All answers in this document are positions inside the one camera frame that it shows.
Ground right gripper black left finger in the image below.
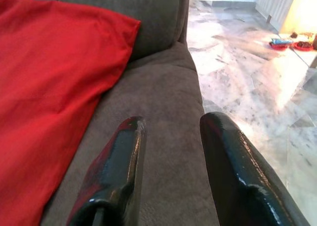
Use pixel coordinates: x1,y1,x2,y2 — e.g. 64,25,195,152
66,115,148,226

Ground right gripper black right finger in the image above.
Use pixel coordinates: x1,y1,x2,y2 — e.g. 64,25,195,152
199,112,312,226

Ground red pillow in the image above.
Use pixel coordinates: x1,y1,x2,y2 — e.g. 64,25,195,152
0,0,142,226

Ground small grey fabric sofa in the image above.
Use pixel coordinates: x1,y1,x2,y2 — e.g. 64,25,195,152
0,0,220,226

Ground red pet bowl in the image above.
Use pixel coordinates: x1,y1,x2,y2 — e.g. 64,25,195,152
294,40,313,51
269,38,291,50

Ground white slatted panel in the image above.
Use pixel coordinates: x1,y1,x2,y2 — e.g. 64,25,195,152
256,0,299,31

